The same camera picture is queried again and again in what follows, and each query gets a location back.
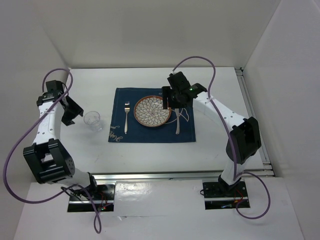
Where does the aluminium side rail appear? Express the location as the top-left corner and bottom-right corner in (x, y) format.
(234, 67), (276, 177)

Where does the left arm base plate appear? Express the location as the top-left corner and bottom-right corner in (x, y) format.
(67, 183), (116, 213)

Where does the aluminium front rail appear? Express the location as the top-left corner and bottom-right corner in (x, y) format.
(87, 169), (276, 182)

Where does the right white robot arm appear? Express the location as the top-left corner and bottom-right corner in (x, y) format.
(161, 71), (262, 196)

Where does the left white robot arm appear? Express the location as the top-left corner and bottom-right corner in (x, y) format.
(23, 80), (99, 200)

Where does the clear drinking glass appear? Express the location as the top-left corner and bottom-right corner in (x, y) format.
(83, 111), (103, 132)

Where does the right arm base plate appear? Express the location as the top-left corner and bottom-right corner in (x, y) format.
(199, 181), (250, 210)

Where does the navy blue fish placemat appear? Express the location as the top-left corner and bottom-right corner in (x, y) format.
(108, 87), (196, 143)

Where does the silver fork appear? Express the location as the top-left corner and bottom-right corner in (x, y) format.
(124, 101), (130, 134)

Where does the silver table knife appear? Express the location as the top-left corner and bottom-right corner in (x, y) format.
(174, 108), (180, 135)

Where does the patterned ceramic plate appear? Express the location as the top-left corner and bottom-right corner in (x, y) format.
(133, 95), (171, 128)

